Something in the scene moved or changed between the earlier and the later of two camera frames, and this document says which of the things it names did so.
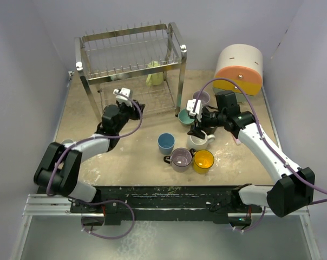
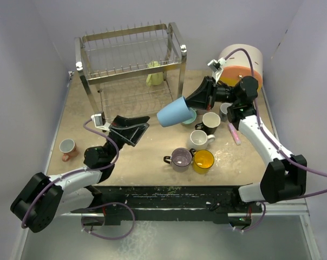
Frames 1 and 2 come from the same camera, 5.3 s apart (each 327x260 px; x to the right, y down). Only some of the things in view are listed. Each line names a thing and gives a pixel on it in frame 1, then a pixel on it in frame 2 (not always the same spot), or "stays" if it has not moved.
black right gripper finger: [198, 133] -> [200, 98]
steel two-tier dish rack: [149, 57] stays
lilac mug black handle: [180, 159] stays
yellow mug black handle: [203, 160] stays
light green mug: [155, 78] stays
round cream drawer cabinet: [242, 64] stays
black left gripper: [134, 115] -> [131, 135]
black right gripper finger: [193, 131] -> [207, 89]
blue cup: [166, 143] -> [177, 112]
